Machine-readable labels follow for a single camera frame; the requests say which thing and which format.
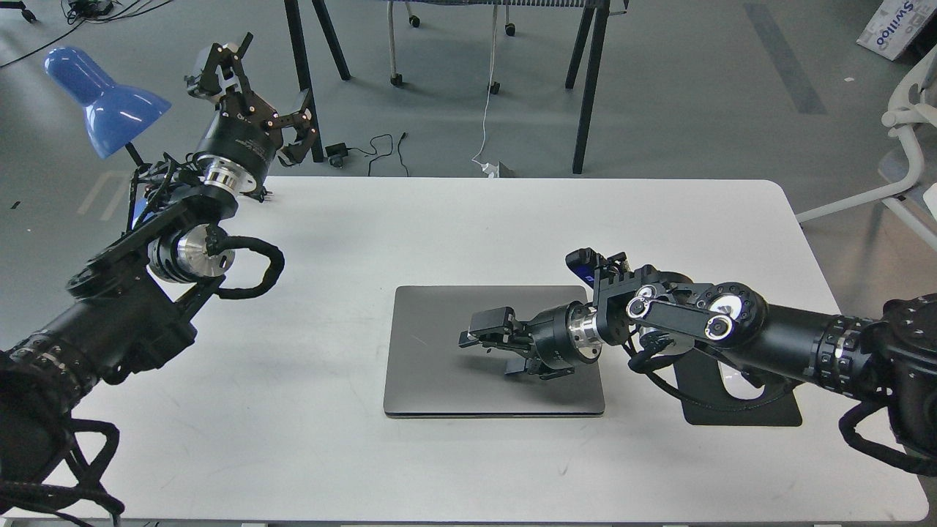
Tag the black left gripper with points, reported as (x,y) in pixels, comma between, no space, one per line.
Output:
(241,141)

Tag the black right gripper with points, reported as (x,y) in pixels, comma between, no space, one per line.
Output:
(562,338)

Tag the grey laptop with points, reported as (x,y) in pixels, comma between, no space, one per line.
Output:
(430,376)

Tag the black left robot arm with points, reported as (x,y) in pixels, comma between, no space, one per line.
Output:
(135,301)

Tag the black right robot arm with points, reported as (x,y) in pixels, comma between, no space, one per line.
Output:
(887,365)

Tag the blue desk lamp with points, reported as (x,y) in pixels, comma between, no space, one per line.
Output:
(114,113)

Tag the black mouse pad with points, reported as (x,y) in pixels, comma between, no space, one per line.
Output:
(699,376)

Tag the white computer mouse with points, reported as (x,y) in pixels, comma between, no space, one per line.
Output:
(737,386)

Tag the black-legged background table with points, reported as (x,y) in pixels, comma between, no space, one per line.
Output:
(593,25)

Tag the white office chair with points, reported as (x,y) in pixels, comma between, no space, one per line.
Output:
(909,169)

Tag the white cardboard box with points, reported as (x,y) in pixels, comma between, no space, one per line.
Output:
(894,26)

